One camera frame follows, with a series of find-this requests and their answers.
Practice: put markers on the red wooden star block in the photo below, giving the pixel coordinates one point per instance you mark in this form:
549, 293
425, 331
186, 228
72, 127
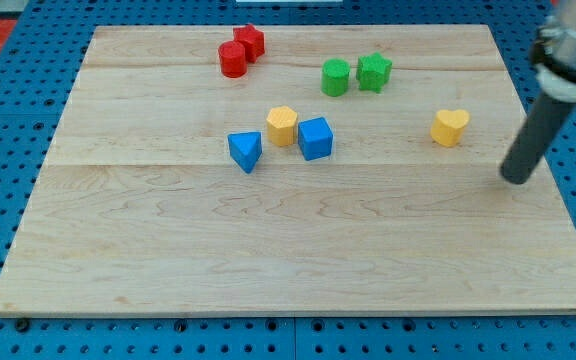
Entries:
252, 39

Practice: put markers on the blue wooden triangle block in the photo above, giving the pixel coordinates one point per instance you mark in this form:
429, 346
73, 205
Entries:
245, 149

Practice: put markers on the green wooden star block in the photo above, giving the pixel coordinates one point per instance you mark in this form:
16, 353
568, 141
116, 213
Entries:
373, 72

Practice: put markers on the light wooden board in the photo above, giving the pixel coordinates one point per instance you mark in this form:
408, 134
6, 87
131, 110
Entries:
140, 212

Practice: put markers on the yellow wooden hexagon block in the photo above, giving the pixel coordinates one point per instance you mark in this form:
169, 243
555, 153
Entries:
281, 123

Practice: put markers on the red wooden cylinder block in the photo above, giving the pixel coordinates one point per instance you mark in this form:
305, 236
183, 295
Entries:
232, 57

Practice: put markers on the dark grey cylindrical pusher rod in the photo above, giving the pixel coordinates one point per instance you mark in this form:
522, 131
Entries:
542, 124

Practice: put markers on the blue wooden cube block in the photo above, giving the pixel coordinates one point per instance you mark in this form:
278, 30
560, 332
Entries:
315, 138

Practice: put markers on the yellow wooden heart block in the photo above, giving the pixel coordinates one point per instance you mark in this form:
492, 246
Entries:
448, 126

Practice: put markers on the green wooden cylinder block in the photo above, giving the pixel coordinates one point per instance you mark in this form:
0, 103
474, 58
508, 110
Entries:
335, 77

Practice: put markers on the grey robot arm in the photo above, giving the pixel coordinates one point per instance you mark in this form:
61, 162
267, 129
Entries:
554, 53

